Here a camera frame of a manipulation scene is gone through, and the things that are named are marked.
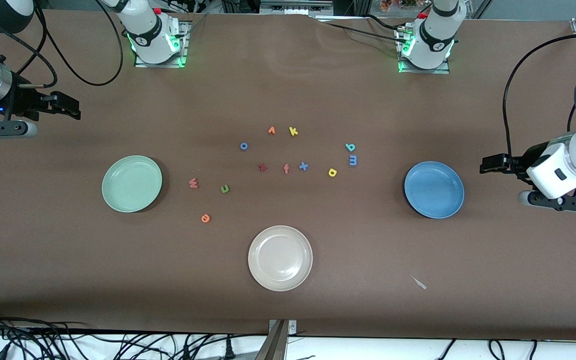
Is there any blue plate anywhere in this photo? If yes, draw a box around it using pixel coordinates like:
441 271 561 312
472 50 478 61
404 160 465 220

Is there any green plate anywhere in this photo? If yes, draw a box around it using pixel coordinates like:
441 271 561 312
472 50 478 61
101 155 163 214

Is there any colourful toy pile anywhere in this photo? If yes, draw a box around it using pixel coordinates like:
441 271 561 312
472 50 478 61
379 0 422 12

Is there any beige plate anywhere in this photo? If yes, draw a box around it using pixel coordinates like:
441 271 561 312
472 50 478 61
247 225 314 292

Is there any grey metal device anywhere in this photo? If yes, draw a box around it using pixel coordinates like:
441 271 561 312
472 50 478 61
259 0 335 16

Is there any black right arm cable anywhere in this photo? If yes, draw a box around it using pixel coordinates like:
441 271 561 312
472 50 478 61
15 0 125 90

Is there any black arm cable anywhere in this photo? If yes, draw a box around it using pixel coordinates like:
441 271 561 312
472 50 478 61
500 32 576 162
15 0 125 90

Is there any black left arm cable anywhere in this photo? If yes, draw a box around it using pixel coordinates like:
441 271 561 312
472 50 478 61
500 32 576 162

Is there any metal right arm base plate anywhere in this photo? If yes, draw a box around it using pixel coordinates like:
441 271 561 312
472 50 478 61
133 19 190 69

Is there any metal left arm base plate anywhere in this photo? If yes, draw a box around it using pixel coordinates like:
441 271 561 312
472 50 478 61
396 25 452 75

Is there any black hanging cable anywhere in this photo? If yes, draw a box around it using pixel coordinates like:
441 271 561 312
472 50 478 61
437 338 457 360
487 339 507 360

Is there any black cable on table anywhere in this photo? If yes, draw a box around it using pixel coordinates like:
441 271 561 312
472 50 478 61
324 13 412 44

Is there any black cable tangle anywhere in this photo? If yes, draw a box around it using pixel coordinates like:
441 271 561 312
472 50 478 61
0 309 269 360

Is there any metal table bracket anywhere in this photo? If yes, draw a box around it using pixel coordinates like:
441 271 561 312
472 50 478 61
255 318 298 360

